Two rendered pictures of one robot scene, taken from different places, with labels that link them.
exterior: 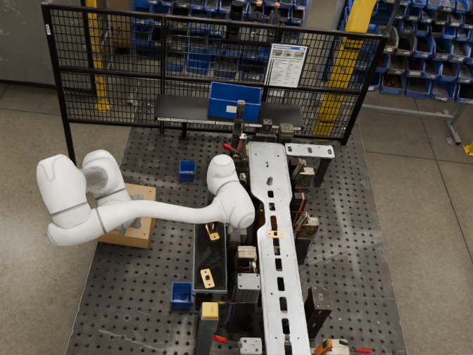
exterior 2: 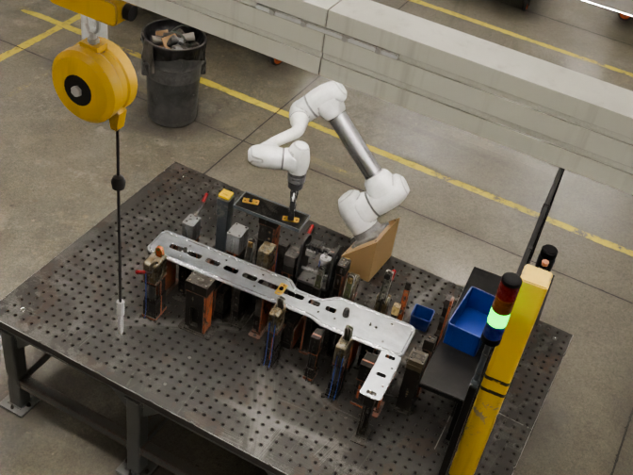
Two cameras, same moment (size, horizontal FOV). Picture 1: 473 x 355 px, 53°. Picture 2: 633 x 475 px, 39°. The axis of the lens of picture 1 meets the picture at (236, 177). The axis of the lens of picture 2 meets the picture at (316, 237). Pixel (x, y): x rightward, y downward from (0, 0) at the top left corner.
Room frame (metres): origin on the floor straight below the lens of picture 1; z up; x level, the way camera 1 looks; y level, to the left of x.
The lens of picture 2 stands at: (3.01, -3.00, 3.97)
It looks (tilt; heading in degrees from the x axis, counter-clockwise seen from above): 39 degrees down; 117
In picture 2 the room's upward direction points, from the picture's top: 9 degrees clockwise
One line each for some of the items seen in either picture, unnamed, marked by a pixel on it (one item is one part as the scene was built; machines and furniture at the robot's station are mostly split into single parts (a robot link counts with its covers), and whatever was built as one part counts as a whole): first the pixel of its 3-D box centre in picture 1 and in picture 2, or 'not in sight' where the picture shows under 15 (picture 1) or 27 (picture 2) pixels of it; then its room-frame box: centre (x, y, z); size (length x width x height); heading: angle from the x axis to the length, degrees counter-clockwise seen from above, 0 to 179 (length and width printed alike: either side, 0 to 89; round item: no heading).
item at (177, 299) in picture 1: (181, 296); not in sight; (1.15, 0.16, 0.74); 0.11 x 0.10 x 0.09; 10
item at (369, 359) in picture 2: (292, 177); (365, 380); (2.00, -0.33, 0.84); 0.11 x 0.10 x 0.28; 100
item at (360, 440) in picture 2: (322, 169); (365, 415); (2.11, -0.51, 0.84); 0.11 x 0.06 x 0.29; 100
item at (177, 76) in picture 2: not in sight; (172, 75); (-0.92, 1.76, 0.36); 0.54 x 0.50 x 0.73; 95
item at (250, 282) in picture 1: (242, 303); (235, 260); (1.08, -0.13, 0.90); 0.13 x 0.10 x 0.41; 100
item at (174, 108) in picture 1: (229, 112); (469, 330); (2.29, 0.11, 1.01); 0.90 x 0.22 x 0.03; 100
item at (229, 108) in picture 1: (234, 101); (473, 320); (2.29, 0.09, 1.09); 0.30 x 0.17 x 0.13; 94
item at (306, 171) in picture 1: (299, 191); (338, 367); (1.87, -0.37, 0.87); 0.12 x 0.09 x 0.35; 100
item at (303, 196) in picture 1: (295, 212); (314, 355); (1.73, -0.36, 0.84); 0.11 x 0.08 x 0.29; 100
